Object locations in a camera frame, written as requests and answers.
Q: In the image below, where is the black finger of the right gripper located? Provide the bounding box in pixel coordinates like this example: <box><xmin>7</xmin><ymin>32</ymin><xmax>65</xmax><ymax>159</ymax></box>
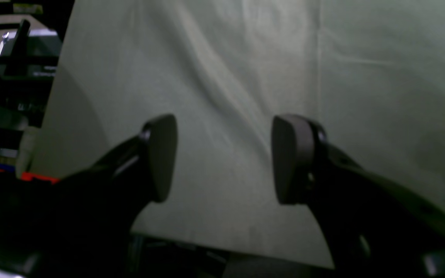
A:
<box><xmin>0</xmin><ymin>114</ymin><xmax>178</xmax><ymax>278</ymax></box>
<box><xmin>271</xmin><ymin>114</ymin><xmax>445</xmax><ymax>278</ymax></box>

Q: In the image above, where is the right red black clamp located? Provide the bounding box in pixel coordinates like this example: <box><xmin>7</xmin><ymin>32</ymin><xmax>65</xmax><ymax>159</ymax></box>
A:
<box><xmin>0</xmin><ymin>164</ymin><xmax>59</xmax><ymax>184</ymax></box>

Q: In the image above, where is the light green table cloth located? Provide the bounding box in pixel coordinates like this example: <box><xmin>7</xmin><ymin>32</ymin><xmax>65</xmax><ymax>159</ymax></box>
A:
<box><xmin>31</xmin><ymin>0</ymin><xmax>445</xmax><ymax>268</ymax></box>

